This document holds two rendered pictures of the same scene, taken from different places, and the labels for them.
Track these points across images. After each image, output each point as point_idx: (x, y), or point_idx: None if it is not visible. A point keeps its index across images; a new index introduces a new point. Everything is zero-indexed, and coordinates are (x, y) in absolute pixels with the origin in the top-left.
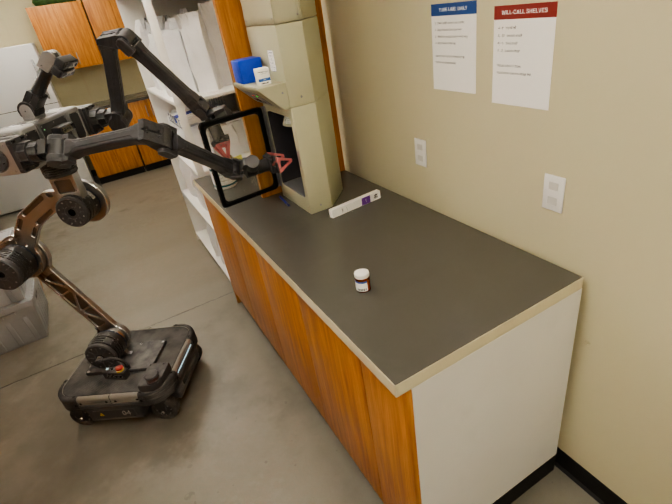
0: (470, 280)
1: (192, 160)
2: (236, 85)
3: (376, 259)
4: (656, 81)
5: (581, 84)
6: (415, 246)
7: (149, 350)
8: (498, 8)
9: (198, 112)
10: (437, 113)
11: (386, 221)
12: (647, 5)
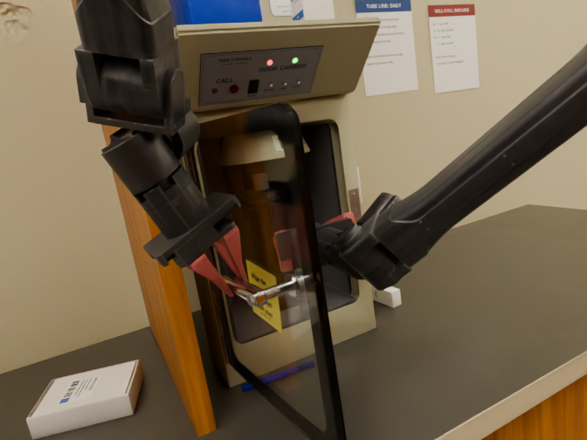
0: (560, 224)
1: (550, 152)
2: (215, 28)
3: (541, 260)
4: (528, 53)
5: (494, 62)
6: (494, 247)
7: None
8: (431, 7)
9: (176, 84)
10: (371, 126)
11: (420, 266)
12: (517, 9)
